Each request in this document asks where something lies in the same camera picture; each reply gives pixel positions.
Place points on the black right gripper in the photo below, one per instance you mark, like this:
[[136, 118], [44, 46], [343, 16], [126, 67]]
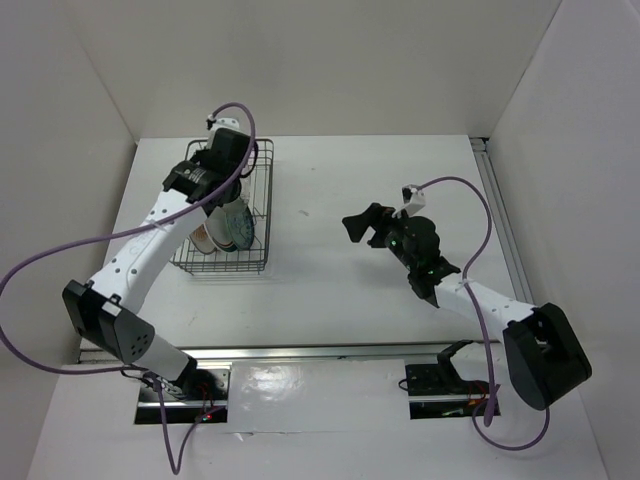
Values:
[[379, 217]]

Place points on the blue patterned small plate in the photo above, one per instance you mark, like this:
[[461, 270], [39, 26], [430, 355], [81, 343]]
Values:
[[240, 225]]

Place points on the clear glass square plate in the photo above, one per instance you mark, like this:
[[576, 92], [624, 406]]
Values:
[[245, 190]]

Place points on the green red rimmed white plate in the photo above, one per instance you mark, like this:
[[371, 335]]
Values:
[[217, 229]]

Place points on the orange sunburst white plate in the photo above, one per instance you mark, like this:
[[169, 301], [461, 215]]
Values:
[[202, 241]]

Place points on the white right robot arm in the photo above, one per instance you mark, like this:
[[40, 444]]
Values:
[[543, 358]]

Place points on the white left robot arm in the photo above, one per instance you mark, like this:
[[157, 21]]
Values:
[[105, 309]]

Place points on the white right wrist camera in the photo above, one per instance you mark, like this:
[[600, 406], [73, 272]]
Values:
[[413, 201]]

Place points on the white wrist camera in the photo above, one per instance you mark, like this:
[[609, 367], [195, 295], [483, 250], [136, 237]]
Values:
[[413, 201], [215, 123]]

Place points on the grey wire dish rack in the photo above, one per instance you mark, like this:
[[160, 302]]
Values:
[[187, 258]]

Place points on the aluminium front rail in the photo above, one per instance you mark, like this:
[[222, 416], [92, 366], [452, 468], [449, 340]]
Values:
[[315, 352]]

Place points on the aluminium rail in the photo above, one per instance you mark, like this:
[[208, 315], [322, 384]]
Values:
[[515, 267], [315, 352]]

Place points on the aluminium right side rail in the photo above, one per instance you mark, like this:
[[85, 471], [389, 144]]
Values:
[[515, 267]]

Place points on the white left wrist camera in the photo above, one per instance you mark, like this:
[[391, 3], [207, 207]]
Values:
[[215, 123]]

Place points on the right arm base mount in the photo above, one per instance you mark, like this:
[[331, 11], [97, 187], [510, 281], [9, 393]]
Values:
[[436, 391]]

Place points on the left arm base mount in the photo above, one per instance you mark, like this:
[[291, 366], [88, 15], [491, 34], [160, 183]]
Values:
[[208, 399]]

